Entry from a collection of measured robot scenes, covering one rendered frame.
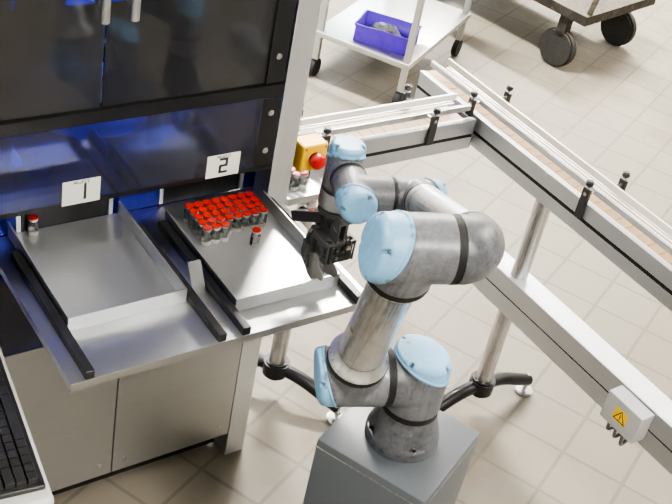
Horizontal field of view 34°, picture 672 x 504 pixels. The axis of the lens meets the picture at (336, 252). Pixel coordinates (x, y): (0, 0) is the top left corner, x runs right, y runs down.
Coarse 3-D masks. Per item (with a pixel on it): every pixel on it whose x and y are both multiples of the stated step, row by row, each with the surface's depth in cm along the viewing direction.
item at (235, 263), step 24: (264, 192) 261; (168, 216) 247; (192, 240) 246; (240, 240) 249; (264, 240) 251; (288, 240) 252; (216, 264) 240; (240, 264) 242; (264, 264) 243; (288, 264) 245; (240, 288) 235; (264, 288) 237; (288, 288) 234; (312, 288) 238
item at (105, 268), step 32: (64, 224) 243; (96, 224) 245; (128, 224) 245; (32, 256) 232; (64, 256) 233; (96, 256) 235; (128, 256) 237; (160, 256) 234; (64, 288) 225; (96, 288) 227; (128, 288) 229; (160, 288) 230; (64, 320) 215; (96, 320) 218
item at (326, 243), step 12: (324, 216) 223; (336, 216) 222; (312, 228) 228; (324, 228) 228; (336, 228) 223; (348, 228) 226; (312, 240) 228; (324, 240) 225; (336, 240) 224; (348, 240) 226; (324, 252) 228; (336, 252) 225; (348, 252) 228; (324, 264) 226
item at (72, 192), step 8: (64, 184) 226; (72, 184) 227; (80, 184) 229; (88, 184) 230; (96, 184) 231; (64, 192) 228; (72, 192) 229; (80, 192) 230; (88, 192) 231; (96, 192) 232; (64, 200) 229; (72, 200) 230; (80, 200) 231; (88, 200) 232
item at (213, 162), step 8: (232, 152) 247; (240, 152) 248; (208, 160) 244; (216, 160) 246; (224, 160) 247; (232, 160) 248; (208, 168) 246; (216, 168) 247; (224, 168) 248; (232, 168) 250; (208, 176) 247; (216, 176) 249
